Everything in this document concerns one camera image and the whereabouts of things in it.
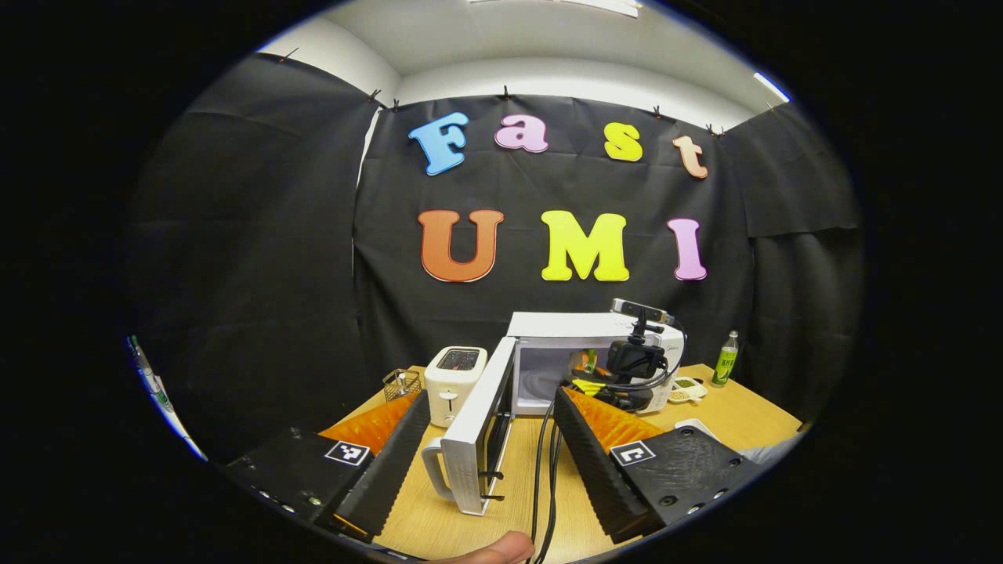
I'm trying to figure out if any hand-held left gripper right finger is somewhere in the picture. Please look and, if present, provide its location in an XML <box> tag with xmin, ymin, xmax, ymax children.
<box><xmin>553</xmin><ymin>386</ymin><xmax>763</xmax><ymax>544</ymax></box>

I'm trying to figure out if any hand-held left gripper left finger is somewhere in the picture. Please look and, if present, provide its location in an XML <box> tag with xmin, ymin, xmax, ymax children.
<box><xmin>223</xmin><ymin>389</ymin><xmax>432</xmax><ymax>544</ymax></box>

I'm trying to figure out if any white microwave oven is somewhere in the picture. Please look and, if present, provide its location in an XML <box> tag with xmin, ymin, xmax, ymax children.
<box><xmin>422</xmin><ymin>311</ymin><xmax>685</xmax><ymax>517</ymax></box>

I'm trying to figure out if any white divided snack plate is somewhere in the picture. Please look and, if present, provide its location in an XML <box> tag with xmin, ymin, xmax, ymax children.
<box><xmin>667</xmin><ymin>376</ymin><xmax>709</xmax><ymax>405</ymax></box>

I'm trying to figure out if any green drink bottle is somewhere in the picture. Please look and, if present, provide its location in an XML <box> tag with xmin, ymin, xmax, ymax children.
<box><xmin>711</xmin><ymin>330</ymin><xmax>740</xmax><ymax>389</ymax></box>

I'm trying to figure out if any white toaster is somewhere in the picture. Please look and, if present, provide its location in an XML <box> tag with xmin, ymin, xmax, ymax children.
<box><xmin>423</xmin><ymin>345</ymin><xmax>489</xmax><ymax>428</ymax></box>

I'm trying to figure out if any black backdrop cloth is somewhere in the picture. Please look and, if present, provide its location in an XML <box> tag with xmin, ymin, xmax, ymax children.
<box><xmin>125</xmin><ymin>53</ymin><xmax>867</xmax><ymax>463</ymax></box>

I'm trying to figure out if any small ceiling light panel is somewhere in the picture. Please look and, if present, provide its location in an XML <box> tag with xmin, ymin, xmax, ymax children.
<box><xmin>753</xmin><ymin>71</ymin><xmax>791</xmax><ymax>103</ymax></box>

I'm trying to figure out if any long ceiling light panel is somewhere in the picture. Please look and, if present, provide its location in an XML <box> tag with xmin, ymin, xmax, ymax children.
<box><xmin>469</xmin><ymin>0</ymin><xmax>642</xmax><ymax>19</ymax></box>

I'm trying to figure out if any black cable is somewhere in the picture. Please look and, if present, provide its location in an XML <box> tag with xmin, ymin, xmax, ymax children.
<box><xmin>529</xmin><ymin>399</ymin><xmax>551</xmax><ymax>564</ymax></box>
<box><xmin>539</xmin><ymin>419</ymin><xmax>563</xmax><ymax>564</ymax></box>

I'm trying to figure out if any wire mesh utensil basket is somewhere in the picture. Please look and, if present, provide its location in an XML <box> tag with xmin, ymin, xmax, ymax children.
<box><xmin>382</xmin><ymin>367</ymin><xmax>423</xmax><ymax>403</ymax></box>

